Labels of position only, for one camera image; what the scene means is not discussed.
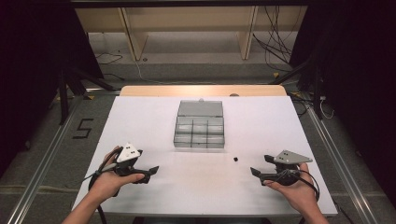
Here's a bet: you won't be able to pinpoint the hand-held gripper black cable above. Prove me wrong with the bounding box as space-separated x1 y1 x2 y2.
81 147 123 224
279 168 321 203

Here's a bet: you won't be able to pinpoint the aluminium floor rail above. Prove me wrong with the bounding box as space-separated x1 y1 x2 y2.
305 106 380 224
5 94 82 224

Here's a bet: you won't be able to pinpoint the thin black floor cable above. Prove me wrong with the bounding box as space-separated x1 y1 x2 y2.
94 50 124 66

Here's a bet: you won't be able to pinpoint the person's left hand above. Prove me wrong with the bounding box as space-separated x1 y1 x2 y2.
88 146 146 203

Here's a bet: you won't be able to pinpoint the bundle of black cables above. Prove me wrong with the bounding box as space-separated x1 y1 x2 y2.
251 6 301 73

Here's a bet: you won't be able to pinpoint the white board table cover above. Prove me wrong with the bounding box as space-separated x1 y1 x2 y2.
72 95 339 217

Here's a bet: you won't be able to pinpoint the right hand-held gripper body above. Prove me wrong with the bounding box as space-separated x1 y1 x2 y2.
273 149 314 187

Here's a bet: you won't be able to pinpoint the right hand-held gripper black cable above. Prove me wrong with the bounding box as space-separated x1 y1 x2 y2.
279 168 321 203

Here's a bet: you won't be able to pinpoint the left hand-held gripper black cable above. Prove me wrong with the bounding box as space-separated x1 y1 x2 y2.
81 147 123 224

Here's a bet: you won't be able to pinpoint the person's right hand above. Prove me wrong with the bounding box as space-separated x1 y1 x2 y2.
262 162 319 216

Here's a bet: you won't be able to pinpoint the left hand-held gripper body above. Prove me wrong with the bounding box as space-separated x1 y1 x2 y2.
113 142 148 177

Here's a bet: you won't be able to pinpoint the dark curtain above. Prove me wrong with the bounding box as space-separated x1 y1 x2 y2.
292 0 396 208
0 0 106 178

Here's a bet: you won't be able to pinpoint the clear plastic compartment box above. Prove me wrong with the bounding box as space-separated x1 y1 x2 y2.
173 98 226 149

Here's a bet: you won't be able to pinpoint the wooden table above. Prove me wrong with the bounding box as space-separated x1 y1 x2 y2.
119 84 288 98

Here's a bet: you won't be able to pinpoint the black metal stand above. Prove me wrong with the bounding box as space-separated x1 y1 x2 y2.
56 65 117 126
268 46 325 121

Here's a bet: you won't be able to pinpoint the light wooden shelf unit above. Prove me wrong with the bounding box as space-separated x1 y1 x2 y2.
74 6 309 62

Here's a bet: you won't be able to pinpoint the black and white floor cables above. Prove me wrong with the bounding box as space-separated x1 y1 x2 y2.
288 91 336 121

